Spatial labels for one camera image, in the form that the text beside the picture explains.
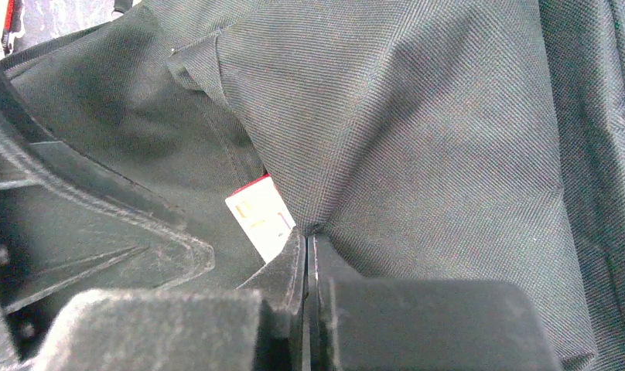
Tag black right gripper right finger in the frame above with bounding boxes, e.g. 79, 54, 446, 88
308, 236, 561, 370

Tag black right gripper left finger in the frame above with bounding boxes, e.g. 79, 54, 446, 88
26, 230, 306, 370

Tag white red card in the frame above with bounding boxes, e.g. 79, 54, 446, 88
225, 175, 295, 264

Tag red patterned book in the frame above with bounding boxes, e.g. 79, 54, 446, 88
1, 0, 15, 55

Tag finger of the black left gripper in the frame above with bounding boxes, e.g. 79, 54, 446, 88
0, 65, 214, 370

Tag black student backpack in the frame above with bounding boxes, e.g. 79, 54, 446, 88
0, 1, 625, 370

